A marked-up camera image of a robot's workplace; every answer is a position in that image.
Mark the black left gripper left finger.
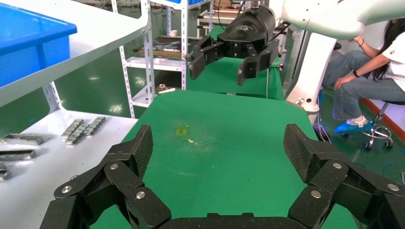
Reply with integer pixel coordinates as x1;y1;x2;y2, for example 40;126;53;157
39;124;172;229

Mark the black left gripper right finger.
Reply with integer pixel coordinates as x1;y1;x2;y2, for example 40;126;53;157
282;123;405;229

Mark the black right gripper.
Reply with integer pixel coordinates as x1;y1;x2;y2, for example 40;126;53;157
189;5;280;86

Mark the tray of metal parts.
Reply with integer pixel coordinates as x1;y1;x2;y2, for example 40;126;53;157
133;35;191;59

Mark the green covered table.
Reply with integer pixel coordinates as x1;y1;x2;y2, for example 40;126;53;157
186;25;286;101

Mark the chrome stool with casters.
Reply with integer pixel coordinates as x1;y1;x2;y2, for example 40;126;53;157
362;100;405;151

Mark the white slotted storage rack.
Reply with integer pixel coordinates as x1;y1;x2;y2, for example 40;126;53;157
110;0;212;119

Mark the green table cloth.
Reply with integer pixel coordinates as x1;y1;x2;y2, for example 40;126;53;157
90;89;359;229

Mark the white robot torso column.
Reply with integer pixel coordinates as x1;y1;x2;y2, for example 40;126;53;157
285;31;337;125

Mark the seated person white shirt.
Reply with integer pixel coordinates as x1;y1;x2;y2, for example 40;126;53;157
322;17;405;135

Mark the grey metal channel bar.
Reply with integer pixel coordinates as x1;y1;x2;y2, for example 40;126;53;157
3;133;44;146
0;149;37;162

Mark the white metal shelf rack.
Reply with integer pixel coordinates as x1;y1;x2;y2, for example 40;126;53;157
0;0;150;229

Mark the large blue plastic bin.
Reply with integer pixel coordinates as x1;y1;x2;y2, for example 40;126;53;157
0;3;78;88

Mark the grey toothed metal rail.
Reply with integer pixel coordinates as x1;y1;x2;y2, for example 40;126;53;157
61;119;85;140
65;124;90;146
84;116;106;136

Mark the blue floor cable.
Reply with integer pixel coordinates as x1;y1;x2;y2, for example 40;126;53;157
381;162;405;178

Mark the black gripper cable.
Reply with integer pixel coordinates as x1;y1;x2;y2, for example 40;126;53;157
268;22;291;43

